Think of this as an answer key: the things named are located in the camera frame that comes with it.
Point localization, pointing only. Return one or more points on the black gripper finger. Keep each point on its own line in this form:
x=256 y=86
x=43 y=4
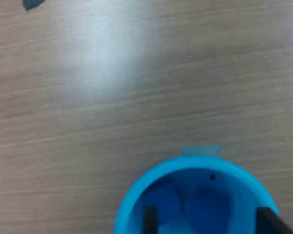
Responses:
x=150 y=220
x=274 y=221

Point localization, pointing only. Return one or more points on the blue round bin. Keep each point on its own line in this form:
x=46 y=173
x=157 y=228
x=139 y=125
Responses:
x=136 y=192

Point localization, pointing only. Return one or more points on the light blue tape piece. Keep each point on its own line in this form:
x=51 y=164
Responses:
x=200 y=150

